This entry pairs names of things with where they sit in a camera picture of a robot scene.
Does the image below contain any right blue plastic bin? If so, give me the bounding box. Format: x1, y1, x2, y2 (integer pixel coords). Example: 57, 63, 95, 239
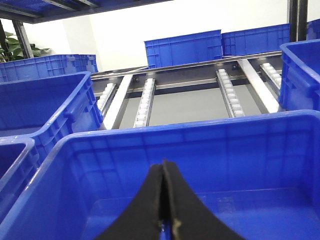
0, 110, 320, 240

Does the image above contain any upper shelf frame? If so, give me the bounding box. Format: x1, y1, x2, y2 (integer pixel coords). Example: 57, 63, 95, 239
0, 0, 161, 24

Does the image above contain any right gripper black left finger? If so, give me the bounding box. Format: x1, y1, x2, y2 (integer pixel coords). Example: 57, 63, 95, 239
95, 164, 163, 240

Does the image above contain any background blue bin right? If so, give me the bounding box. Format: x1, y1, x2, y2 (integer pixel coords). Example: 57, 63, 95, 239
221, 23, 291, 56

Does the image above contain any left blue plastic bin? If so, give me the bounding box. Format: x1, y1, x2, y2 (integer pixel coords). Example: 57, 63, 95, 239
0, 71, 105, 166

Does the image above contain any far blue bin top left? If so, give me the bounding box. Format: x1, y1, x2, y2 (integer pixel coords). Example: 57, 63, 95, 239
0, 54, 98, 83

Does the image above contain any green potted plant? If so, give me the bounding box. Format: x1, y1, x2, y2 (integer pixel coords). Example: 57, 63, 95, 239
0, 31, 51, 63

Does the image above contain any blue plastic bin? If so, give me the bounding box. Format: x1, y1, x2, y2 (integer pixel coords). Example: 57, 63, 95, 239
0, 110, 320, 240
0, 71, 105, 166

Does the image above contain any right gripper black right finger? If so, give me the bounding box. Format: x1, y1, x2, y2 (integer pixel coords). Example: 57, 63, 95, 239
162, 159, 244, 240

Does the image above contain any far right blue bin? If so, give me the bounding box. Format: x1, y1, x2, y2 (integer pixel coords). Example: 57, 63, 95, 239
278, 39, 320, 111

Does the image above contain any far blue bin top centre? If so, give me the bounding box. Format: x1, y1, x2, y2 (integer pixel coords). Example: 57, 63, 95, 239
144, 29, 223, 69

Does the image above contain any white roller track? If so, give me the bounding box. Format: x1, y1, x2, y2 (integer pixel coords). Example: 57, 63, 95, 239
133, 78, 156, 128

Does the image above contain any small blue bin far left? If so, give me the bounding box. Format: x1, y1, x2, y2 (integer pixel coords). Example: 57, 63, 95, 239
0, 138, 40, 221

